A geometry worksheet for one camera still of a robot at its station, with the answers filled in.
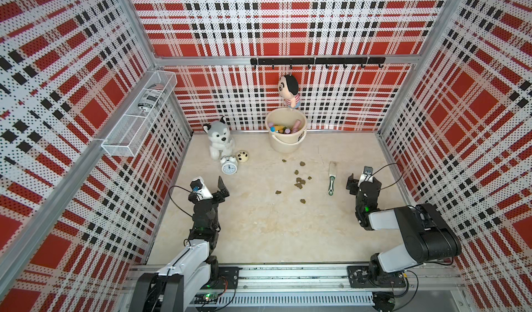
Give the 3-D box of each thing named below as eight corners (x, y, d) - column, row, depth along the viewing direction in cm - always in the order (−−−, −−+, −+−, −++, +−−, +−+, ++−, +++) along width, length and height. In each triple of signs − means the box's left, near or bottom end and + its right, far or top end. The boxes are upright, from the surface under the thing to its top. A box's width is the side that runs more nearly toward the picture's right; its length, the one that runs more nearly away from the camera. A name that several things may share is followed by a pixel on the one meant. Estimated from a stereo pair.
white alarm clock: (223, 175, 104) (219, 165, 98) (225, 165, 108) (221, 155, 102) (236, 175, 104) (233, 165, 98) (237, 165, 108) (235, 155, 102)
